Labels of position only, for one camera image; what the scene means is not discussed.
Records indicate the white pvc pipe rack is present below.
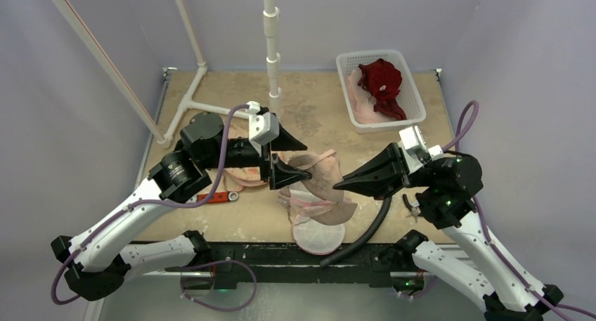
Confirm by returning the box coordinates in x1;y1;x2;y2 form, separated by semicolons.
51;0;282;147

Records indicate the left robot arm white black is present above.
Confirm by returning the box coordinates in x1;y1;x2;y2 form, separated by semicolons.
51;102;311;305

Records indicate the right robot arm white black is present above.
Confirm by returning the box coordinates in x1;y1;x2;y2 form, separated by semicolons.
335;142;564;320

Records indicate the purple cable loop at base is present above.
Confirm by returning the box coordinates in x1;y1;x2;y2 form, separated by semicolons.
179;259;258;313

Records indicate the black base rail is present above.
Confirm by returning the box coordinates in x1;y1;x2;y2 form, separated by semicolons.
181;230;422;290

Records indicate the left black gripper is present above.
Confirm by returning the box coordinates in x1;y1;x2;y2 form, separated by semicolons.
202;122;311;187

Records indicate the black corrugated hose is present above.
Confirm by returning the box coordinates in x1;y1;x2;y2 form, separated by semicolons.
318;195;394;268

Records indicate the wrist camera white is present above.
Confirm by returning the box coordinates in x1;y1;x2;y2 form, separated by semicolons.
399;125;444;164
246;101;280;147

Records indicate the beige tan bra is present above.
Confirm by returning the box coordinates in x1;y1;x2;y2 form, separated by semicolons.
278;149;358;225

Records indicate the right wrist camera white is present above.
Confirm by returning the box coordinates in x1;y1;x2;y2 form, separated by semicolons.
399;125;444;164

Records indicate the red adjustable wrench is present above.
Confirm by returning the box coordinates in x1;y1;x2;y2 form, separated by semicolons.
206;191;239;204

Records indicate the white mesh laundry bag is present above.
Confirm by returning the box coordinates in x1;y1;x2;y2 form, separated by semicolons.
278;187;353;256

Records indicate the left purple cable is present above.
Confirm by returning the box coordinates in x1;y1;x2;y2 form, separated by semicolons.
50;103;252;306

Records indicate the pink bra in basket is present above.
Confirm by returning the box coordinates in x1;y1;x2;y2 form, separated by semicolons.
344;69;394;124

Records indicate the floral mesh laundry bag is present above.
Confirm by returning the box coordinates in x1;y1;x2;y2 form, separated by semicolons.
219;123;280;193

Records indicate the white plastic basket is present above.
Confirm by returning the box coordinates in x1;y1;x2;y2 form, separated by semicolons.
336;49;427;133

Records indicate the dark red bra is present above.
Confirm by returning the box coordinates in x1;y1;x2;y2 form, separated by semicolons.
373;98;407;121
357;58;403;100

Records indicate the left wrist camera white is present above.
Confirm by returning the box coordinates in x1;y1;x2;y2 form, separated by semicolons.
246;101;280;147

